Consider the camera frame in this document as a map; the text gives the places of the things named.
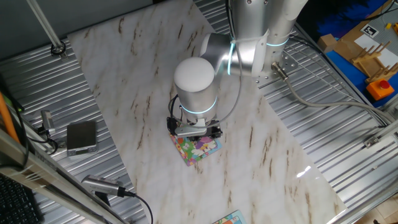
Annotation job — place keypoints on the orange rod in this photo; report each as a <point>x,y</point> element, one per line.
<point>7,118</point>

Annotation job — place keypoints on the small cardboard box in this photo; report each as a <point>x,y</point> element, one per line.
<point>326,43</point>

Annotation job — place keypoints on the marble pattern board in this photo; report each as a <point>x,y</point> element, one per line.
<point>124,62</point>

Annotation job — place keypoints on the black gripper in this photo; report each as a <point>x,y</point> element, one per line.
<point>206,132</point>

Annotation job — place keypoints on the small yellow block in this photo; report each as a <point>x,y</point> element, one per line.
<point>388,25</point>

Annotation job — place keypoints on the grey studded baseplate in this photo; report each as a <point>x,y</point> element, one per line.
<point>385,15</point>

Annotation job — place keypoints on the small orange block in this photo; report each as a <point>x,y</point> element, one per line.
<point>395,28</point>

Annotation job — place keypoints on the metal corner bracket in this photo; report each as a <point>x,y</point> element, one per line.
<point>371,141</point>

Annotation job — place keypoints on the slanted metal pole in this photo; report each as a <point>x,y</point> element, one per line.
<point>43,21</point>

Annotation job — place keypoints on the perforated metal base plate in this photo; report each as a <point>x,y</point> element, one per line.
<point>290,65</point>

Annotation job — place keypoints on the dark blue fuzzy cloth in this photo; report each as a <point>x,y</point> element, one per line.
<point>342,18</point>

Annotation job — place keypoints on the black white fiducial tag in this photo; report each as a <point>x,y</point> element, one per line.
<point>370,31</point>

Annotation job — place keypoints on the colourful butterfly puzzle board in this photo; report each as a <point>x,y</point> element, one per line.
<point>199,152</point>

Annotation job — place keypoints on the wooden peg rack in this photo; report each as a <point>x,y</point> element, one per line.
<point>360,60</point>

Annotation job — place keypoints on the aluminium frame beam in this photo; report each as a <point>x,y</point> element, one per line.
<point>37,174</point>

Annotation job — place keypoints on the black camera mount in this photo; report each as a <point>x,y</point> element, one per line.
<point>102,197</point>

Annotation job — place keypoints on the blue mat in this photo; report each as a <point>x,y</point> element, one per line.
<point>348,70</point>

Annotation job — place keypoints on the white paper sheet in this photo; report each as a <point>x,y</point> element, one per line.
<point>363,42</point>

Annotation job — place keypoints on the silver digital scale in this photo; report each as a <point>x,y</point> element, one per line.
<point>81,135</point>

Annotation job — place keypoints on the puzzle board with orange picture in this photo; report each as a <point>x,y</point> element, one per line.
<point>231,219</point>

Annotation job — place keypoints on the black keyboard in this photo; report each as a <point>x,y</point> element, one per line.
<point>15,202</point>

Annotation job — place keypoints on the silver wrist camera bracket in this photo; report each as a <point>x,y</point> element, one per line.
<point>189,130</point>

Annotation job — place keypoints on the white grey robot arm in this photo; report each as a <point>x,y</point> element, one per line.
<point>192,90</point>

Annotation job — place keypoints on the orange emergency stop box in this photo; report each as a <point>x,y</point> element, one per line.
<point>377,91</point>

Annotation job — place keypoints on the aluminium frame rail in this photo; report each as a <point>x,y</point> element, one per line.
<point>388,129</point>
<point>373,202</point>
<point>348,81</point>

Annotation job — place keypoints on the brown cardboard sheet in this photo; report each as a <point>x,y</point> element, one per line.
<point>345,46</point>

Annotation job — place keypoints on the grey ribbed device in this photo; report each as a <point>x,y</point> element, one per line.
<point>99,184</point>

